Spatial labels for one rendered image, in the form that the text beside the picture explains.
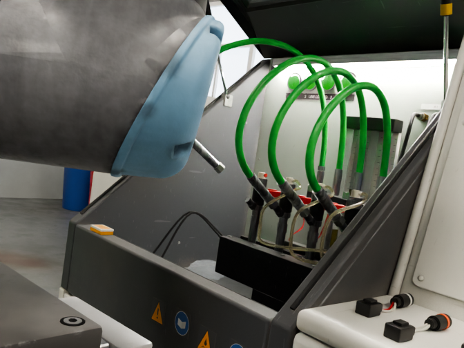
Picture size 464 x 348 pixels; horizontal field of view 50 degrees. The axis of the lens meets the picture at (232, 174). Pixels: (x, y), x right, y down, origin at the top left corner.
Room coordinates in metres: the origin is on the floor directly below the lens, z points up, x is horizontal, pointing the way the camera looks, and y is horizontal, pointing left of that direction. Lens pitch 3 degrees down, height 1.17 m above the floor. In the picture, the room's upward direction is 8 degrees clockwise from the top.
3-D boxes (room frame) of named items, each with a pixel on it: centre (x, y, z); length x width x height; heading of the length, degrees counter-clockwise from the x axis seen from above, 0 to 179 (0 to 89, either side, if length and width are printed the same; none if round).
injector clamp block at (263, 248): (0.97, -0.14, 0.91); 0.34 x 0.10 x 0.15; 42
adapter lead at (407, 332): (0.60, -0.26, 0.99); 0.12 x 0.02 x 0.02; 129
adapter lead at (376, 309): (0.68, -0.24, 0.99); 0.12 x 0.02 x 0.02; 133
